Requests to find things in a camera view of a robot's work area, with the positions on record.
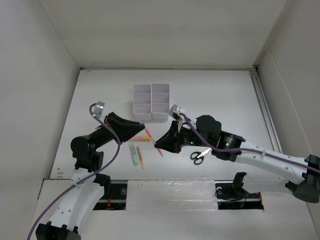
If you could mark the white organizer container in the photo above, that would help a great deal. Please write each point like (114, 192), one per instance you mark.
(142, 102)
(160, 101)

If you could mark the green highlighter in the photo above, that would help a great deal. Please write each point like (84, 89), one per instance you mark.
(134, 155)

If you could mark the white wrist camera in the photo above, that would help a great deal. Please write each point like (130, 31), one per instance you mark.
(175, 112)
(97, 109)

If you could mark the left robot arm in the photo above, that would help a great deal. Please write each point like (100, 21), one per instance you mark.
(87, 184)

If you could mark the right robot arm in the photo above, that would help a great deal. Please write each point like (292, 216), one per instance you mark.
(297, 175)

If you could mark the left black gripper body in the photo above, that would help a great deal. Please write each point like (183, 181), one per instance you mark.
(110, 122)

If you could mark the orange yellow highlighter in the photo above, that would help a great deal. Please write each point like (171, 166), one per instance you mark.
(144, 138)

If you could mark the aluminium rail strip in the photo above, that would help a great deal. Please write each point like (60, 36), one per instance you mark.
(264, 108)

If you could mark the red pen clear cap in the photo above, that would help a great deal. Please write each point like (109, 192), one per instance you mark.
(153, 141)

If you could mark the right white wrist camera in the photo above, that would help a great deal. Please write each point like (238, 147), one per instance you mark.
(175, 112)

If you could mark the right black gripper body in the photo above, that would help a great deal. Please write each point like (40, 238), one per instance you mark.
(177, 136)

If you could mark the orange pen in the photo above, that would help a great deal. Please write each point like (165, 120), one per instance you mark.
(141, 160)

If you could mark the blue cap spray bottle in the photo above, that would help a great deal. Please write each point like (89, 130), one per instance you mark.
(192, 122)

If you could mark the black handled scissors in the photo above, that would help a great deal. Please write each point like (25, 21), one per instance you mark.
(198, 156)

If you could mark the white left organizer container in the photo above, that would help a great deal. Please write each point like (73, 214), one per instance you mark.
(142, 102)

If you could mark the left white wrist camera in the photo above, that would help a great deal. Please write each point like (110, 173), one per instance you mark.
(97, 109)

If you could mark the white right organizer container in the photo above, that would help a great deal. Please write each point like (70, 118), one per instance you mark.
(160, 101)

